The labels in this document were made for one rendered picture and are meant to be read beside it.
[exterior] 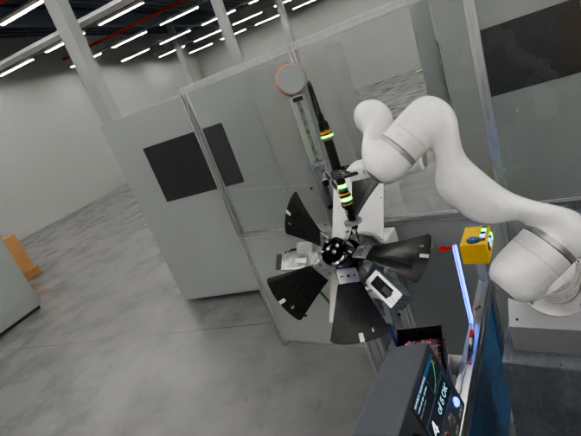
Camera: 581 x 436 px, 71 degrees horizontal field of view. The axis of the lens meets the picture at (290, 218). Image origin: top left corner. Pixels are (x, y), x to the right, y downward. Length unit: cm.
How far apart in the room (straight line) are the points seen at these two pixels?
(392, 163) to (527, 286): 39
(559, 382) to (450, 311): 124
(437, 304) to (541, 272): 162
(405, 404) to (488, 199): 46
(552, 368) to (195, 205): 329
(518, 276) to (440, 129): 36
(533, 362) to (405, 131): 81
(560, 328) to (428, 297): 127
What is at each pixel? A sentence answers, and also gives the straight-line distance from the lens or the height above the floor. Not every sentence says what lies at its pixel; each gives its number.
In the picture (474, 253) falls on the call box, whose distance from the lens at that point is 180.
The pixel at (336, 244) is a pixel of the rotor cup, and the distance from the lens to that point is 164.
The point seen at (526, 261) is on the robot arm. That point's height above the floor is 139.
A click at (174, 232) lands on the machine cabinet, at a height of 85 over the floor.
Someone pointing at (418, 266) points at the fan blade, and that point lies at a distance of 154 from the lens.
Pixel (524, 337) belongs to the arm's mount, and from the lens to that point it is 145.
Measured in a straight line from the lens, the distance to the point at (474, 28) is 203.
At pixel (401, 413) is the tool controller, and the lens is 90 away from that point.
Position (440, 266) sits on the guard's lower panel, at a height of 68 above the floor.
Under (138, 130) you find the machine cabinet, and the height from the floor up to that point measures 189.
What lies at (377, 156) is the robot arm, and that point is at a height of 168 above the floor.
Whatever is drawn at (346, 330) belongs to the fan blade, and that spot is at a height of 98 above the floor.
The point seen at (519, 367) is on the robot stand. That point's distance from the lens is 145.
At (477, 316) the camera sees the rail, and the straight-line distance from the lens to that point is 176.
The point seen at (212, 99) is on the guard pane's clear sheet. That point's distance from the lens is 269.
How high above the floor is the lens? 191
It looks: 18 degrees down
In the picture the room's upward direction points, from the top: 20 degrees counter-clockwise
